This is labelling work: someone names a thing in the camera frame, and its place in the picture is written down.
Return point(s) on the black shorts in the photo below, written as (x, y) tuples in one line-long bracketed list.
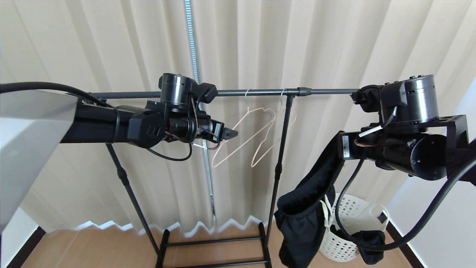
[(301, 223)]

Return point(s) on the black garment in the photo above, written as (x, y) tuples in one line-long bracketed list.
[(372, 242)]

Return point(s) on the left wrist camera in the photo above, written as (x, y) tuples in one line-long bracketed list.
[(208, 92)]

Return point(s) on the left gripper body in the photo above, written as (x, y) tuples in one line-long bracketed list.
[(210, 131)]

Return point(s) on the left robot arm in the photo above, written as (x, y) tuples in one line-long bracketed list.
[(100, 123)]

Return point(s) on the black clothes rack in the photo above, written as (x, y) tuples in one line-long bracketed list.
[(316, 91)]

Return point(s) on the pink clothes hanger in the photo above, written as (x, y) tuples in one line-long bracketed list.
[(253, 165), (212, 163)]

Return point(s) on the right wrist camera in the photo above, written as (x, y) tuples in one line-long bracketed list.
[(366, 97)]

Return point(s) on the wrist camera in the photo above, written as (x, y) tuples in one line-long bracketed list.
[(208, 92), (366, 97)]

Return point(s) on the beige curtain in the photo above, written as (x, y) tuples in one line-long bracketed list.
[(111, 44)]

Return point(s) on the white laundry basket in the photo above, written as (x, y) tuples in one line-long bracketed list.
[(357, 210)]

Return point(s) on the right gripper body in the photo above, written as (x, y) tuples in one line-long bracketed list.
[(362, 147)]

